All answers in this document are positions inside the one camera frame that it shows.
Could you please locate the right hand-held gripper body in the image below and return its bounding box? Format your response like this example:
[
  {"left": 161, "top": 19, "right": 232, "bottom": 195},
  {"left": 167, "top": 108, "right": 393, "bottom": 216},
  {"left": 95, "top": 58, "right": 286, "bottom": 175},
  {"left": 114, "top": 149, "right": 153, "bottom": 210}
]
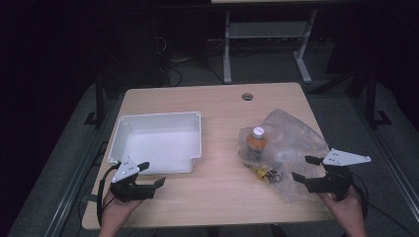
[{"left": 305, "top": 147, "right": 373, "bottom": 202}]

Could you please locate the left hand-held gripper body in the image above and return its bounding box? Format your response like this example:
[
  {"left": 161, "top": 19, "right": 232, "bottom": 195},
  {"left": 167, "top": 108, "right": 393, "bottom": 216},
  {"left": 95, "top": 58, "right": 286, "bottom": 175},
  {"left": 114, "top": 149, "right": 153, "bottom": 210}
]
[{"left": 109, "top": 155, "right": 156, "bottom": 203}]

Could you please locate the white plastic tray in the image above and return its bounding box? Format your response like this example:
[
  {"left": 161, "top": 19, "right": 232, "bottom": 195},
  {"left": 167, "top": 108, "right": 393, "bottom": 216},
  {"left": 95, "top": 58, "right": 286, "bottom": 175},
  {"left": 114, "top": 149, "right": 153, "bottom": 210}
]
[{"left": 107, "top": 111, "right": 203, "bottom": 176}]

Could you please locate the clear plastic bag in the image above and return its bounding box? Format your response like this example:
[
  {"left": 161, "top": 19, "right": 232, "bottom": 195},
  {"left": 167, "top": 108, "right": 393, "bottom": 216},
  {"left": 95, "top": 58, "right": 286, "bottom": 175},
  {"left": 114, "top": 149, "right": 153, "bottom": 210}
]
[{"left": 237, "top": 108, "right": 331, "bottom": 203}]

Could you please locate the orange juice bottle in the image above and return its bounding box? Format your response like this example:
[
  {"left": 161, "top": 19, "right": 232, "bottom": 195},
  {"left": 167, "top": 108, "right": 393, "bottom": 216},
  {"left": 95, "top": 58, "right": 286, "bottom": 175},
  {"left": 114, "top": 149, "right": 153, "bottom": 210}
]
[{"left": 245, "top": 125, "right": 269, "bottom": 166}]

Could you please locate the person's left hand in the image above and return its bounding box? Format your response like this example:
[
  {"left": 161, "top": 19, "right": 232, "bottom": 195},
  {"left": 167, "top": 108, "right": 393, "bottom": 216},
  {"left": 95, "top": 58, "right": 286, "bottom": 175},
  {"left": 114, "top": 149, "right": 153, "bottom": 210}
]
[{"left": 100, "top": 189, "right": 145, "bottom": 230}]

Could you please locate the person's right hand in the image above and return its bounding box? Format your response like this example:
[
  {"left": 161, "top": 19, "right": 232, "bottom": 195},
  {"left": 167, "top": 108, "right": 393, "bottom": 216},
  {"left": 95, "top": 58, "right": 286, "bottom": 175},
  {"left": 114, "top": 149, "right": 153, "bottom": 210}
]
[{"left": 316, "top": 186, "right": 366, "bottom": 228}]

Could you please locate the black tape strip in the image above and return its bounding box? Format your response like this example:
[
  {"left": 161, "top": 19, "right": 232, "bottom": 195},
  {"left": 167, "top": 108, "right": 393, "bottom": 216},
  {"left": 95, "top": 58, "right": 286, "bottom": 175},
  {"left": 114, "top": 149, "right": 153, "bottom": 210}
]
[{"left": 80, "top": 194, "right": 104, "bottom": 204}]

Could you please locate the black metal stand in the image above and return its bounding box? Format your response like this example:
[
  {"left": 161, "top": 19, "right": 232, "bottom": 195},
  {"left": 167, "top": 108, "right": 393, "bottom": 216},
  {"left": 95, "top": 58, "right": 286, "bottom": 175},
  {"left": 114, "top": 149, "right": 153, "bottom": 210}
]
[
  {"left": 83, "top": 73, "right": 107, "bottom": 130},
  {"left": 365, "top": 67, "right": 393, "bottom": 128}
]

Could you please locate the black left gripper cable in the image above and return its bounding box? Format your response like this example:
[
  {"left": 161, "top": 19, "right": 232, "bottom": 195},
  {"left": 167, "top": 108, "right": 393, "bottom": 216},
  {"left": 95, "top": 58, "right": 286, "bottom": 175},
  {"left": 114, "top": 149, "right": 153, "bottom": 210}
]
[{"left": 96, "top": 161, "right": 124, "bottom": 228}]

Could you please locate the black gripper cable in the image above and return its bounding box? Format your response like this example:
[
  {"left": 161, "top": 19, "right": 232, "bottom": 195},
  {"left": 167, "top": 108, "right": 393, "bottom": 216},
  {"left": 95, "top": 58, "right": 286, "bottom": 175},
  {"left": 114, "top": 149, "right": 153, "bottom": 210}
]
[
  {"left": 345, "top": 172, "right": 409, "bottom": 237},
  {"left": 96, "top": 161, "right": 124, "bottom": 228}
]

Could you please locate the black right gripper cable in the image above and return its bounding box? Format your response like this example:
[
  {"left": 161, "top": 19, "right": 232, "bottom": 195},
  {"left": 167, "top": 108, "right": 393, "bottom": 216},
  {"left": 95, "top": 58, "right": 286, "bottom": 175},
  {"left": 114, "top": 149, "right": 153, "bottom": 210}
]
[{"left": 345, "top": 172, "right": 409, "bottom": 237}]

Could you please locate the aluminium floor rail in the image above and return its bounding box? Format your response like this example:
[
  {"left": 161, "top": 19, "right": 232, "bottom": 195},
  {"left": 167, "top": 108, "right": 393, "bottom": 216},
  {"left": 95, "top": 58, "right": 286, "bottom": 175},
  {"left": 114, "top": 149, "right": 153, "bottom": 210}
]
[
  {"left": 350, "top": 97, "right": 419, "bottom": 215},
  {"left": 42, "top": 97, "right": 122, "bottom": 237}
]

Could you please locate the bundle of floor cables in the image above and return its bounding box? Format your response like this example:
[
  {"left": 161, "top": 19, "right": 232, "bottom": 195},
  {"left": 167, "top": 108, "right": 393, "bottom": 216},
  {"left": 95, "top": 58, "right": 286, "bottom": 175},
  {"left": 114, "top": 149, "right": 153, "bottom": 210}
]
[{"left": 154, "top": 33, "right": 225, "bottom": 87}]

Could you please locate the white metal desk frame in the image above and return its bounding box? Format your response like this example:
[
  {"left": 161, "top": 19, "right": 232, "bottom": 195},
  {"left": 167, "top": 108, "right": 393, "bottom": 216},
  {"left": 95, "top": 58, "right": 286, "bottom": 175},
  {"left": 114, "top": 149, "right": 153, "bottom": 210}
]
[{"left": 210, "top": 0, "right": 319, "bottom": 85}]

